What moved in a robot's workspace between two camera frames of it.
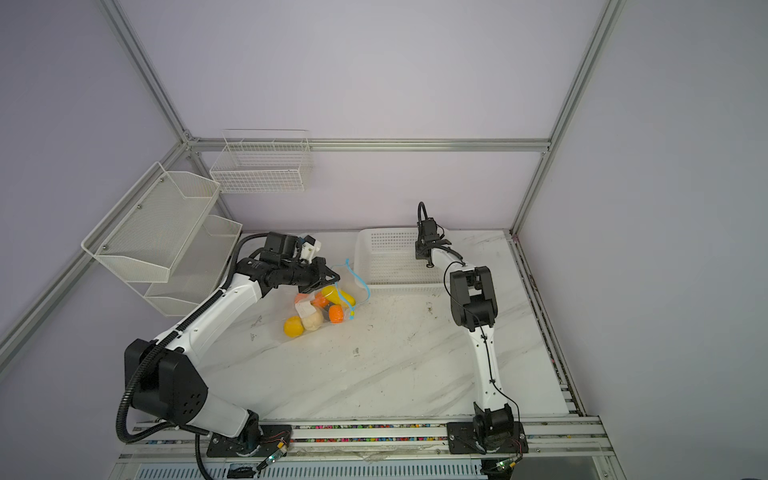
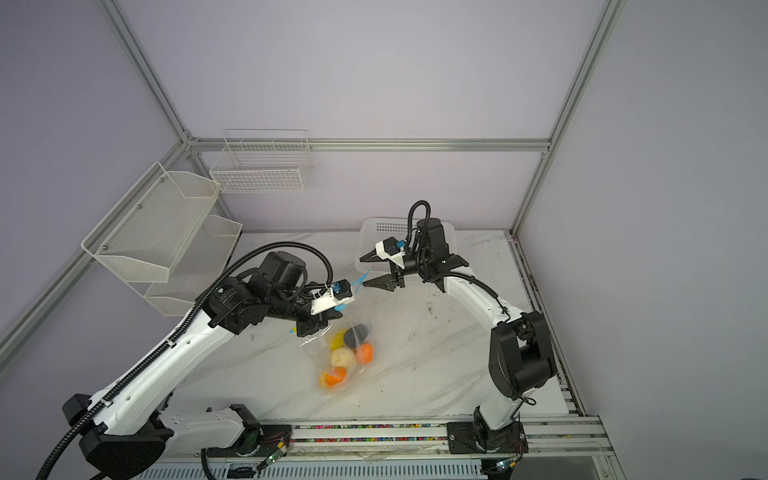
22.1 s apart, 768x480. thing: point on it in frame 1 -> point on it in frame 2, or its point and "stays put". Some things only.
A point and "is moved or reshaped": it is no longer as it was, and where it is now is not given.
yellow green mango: (335, 294) -> (339, 339)
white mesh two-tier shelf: (162, 239) stays put
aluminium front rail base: (573, 447) stays put
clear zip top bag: (328, 305) -> (345, 355)
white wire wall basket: (263, 161) stays put
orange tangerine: (319, 300) -> (337, 377)
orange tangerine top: (336, 313) is moved or reshaped
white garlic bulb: (313, 321) is moved or reshaped
